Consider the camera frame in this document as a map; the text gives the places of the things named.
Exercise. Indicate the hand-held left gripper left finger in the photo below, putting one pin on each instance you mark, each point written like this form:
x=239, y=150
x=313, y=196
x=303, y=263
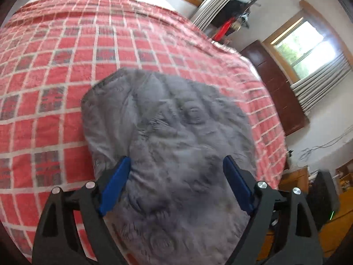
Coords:
x=115, y=185

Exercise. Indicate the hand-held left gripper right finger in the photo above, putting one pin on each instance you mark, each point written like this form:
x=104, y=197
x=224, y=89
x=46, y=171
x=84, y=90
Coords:
x=238, y=185

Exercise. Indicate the grey quilted blanket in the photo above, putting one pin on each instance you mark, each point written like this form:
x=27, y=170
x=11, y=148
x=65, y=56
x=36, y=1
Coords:
x=179, y=143

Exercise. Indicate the dark hanging clothes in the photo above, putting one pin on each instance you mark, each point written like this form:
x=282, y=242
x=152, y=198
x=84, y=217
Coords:
x=234, y=9

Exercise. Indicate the black speaker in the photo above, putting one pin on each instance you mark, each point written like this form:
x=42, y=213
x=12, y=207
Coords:
x=322, y=196

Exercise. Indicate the dark brown wooden cabinet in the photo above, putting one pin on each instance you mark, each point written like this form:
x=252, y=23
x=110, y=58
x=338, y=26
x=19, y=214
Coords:
x=275, y=88

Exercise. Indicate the cluttered wooden shelf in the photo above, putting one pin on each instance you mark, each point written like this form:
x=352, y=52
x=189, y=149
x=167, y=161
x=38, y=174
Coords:
x=345, y=175

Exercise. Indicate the white pleated curtain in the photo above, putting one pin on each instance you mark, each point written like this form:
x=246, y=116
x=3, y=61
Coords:
x=217, y=5
x=322, y=82

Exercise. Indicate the red plaid blanket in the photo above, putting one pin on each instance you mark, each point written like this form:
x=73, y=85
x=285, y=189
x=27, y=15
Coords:
x=82, y=41

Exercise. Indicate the small wooden framed window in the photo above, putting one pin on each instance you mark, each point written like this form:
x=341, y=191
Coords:
x=303, y=47

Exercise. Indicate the red cloth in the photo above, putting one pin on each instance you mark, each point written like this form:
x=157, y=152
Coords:
x=224, y=29

